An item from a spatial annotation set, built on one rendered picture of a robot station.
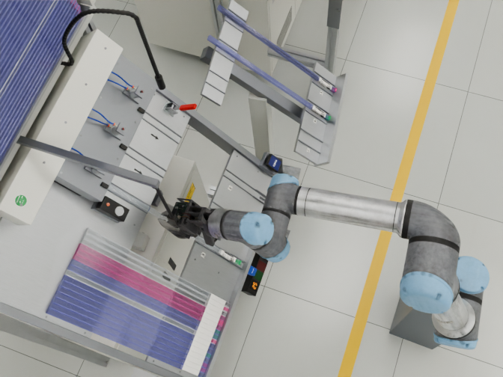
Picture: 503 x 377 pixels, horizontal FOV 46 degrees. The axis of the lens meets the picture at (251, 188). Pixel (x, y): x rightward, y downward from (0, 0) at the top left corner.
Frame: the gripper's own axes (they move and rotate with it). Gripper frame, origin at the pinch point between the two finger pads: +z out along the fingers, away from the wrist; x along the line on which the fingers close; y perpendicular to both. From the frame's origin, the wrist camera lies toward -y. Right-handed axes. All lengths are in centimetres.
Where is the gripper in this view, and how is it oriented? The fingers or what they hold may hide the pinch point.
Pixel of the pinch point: (165, 218)
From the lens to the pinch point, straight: 161.8
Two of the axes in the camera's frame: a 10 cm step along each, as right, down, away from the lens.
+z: -7.9, -0.7, 6.1
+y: -5.2, -4.8, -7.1
